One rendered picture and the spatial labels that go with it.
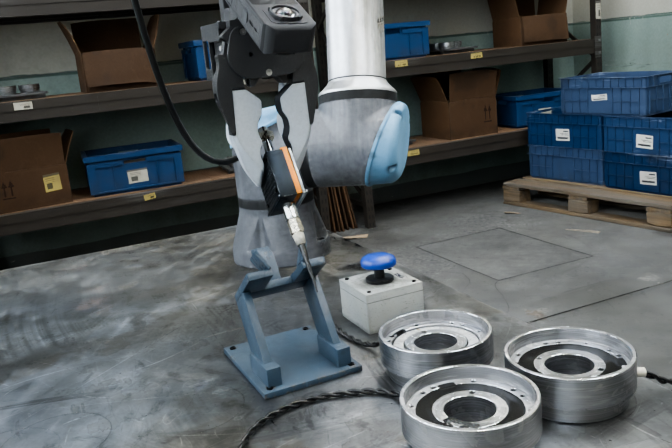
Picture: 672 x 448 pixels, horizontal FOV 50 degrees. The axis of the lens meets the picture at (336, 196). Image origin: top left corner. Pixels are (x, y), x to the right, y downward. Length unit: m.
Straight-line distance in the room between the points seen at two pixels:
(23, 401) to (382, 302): 0.37
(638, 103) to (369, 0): 3.39
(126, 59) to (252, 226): 2.97
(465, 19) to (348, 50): 4.41
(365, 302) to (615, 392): 0.29
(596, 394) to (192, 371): 0.39
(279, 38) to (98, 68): 3.41
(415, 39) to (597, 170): 1.36
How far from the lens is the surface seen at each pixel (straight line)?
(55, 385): 0.80
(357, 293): 0.80
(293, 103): 0.67
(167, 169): 4.08
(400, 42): 4.57
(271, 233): 1.06
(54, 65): 4.49
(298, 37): 0.58
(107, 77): 3.96
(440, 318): 0.74
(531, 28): 5.10
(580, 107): 4.60
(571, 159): 4.72
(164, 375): 0.77
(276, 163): 0.65
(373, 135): 1.00
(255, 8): 0.60
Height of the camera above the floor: 1.11
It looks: 12 degrees down
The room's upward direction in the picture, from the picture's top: 6 degrees counter-clockwise
